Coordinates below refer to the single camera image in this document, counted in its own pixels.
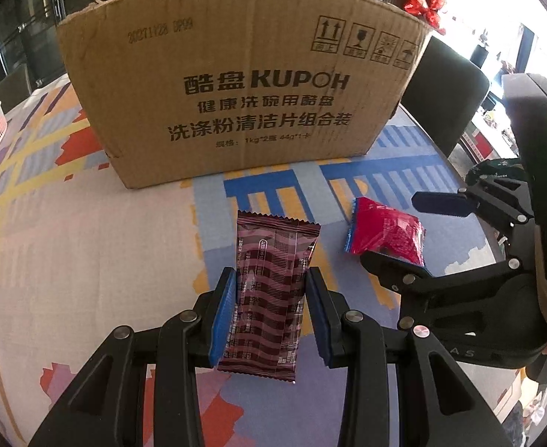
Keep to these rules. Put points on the black chair right side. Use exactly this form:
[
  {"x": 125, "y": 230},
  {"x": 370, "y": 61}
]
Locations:
[{"x": 444, "y": 93}]

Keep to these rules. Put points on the maroon striped snack bar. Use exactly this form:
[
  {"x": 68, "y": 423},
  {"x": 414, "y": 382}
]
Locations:
[{"x": 272, "y": 257}]

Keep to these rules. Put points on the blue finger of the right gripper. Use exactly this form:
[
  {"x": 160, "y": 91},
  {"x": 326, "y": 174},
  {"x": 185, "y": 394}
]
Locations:
[
  {"x": 414, "y": 283},
  {"x": 447, "y": 204}
]

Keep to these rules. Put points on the black chair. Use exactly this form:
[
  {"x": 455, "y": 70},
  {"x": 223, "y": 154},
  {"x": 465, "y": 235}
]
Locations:
[
  {"x": 444, "y": 93},
  {"x": 15, "y": 88}
]

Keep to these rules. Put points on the brown cardboard box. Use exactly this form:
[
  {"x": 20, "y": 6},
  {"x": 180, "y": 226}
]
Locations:
[{"x": 175, "y": 89}]

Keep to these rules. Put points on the black chair far left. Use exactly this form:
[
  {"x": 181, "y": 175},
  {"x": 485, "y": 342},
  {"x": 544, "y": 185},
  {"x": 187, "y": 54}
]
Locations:
[{"x": 15, "y": 88}]

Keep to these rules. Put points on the colourful patterned table mat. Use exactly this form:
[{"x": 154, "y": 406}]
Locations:
[{"x": 80, "y": 254}]

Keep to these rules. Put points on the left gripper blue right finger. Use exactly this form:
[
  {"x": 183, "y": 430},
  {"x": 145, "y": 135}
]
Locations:
[{"x": 326, "y": 312}]

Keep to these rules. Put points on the red balloon bow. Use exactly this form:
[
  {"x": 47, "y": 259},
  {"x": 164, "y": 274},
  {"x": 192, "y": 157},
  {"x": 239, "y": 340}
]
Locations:
[{"x": 428, "y": 10}]

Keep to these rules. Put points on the pink snack packet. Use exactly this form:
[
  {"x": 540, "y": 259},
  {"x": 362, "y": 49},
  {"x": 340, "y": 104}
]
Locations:
[{"x": 376, "y": 227}]

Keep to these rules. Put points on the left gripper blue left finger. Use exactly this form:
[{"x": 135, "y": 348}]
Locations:
[{"x": 220, "y": 313}]

